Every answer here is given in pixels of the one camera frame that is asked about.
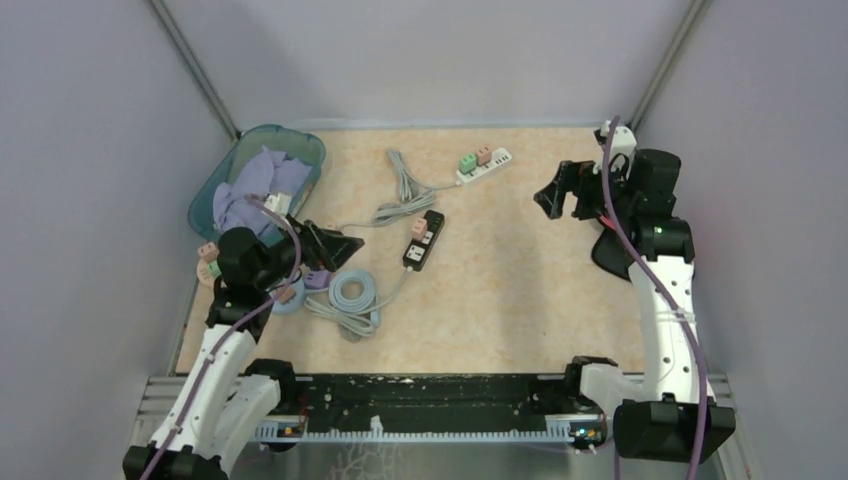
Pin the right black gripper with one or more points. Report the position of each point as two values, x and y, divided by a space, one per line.
566 179

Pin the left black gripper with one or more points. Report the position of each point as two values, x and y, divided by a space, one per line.
330 248

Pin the white power strip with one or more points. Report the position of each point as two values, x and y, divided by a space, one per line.
500 158

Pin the black power strip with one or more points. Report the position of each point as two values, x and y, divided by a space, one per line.
417 253

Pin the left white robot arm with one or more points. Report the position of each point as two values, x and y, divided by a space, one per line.
223 401

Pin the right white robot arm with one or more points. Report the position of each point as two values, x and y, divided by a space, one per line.
672 414

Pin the blue round socket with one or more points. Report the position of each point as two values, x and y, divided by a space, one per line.
288 300

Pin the pink round socket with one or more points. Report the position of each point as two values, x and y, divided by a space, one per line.
202 275

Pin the purple power strip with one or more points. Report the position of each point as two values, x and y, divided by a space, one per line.
317 280

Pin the purple cloth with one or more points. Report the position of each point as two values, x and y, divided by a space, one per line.
270 171

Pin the red and black cloth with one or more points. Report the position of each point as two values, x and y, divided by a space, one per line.
610 256

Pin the teal plastic basin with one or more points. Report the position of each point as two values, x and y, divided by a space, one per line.
304 146

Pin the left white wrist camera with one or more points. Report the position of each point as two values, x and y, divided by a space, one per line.
279 203

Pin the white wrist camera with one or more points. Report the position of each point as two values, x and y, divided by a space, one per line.
279 203
623 144

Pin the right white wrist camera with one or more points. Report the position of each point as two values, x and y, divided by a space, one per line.
623 144

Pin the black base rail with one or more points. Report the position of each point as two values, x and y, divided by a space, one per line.
421 404

